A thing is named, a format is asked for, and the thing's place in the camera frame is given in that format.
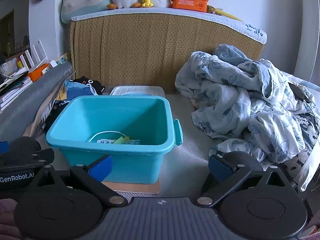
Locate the small orange box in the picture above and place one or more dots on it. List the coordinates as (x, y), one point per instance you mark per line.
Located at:
(37, 73)

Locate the teal plastic storage bin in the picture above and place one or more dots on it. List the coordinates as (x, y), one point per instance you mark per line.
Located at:
(112, 120)

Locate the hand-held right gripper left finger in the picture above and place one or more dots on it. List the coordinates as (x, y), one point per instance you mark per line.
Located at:
(101, 168)

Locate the blue and white cloth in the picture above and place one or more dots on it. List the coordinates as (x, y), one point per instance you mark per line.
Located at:
(75, 90)

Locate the yellow green small packet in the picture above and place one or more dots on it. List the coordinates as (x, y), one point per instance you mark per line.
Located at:
(121, 140)

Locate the grey padded bolster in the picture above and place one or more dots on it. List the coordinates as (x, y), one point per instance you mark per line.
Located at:
(25, 105)

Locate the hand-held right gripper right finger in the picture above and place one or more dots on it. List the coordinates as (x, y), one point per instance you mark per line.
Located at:
(220, 168)

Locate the woven rattan mattress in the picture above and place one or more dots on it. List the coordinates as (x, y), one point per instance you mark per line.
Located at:
(137, 50)

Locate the yellow striped toy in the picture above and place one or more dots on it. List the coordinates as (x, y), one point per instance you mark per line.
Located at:
(222, 12)

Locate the dark patterned cloth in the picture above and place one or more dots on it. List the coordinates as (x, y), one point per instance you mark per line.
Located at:
(308, 127)

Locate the white router with antennas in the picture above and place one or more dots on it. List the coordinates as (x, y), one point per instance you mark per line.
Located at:
(37, 52)

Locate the brown cardboard sheet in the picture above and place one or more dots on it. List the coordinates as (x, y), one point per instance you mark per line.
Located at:
(140, 187)

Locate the orange first aid box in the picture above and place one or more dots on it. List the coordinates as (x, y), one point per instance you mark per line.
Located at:
(190, 2)

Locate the white plastic bin lid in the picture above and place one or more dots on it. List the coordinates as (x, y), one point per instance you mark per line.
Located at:
(140, 90)

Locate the pile of black and blue clothes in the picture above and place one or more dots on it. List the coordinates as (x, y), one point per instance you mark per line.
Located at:
(86, 81)

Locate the stack of books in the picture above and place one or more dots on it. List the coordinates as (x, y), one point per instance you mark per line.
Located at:
(12, 92)

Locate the white medicine box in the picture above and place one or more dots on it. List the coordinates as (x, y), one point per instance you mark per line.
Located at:
(107, 141)

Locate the yellow cloth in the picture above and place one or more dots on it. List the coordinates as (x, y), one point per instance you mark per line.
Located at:
(61, 95)

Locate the dark wooden shelf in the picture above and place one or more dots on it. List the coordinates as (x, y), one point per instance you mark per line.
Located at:
(10, 35)

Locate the blue leaf print quilt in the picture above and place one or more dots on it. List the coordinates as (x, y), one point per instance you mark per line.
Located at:
(237, 92)

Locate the teal and beige cushion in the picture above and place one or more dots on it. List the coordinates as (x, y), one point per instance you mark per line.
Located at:
(82, 0)

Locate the white power strip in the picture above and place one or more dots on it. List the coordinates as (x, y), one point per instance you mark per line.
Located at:
(61, 60)

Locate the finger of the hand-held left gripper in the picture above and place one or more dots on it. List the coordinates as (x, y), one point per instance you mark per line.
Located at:
(37, 158)

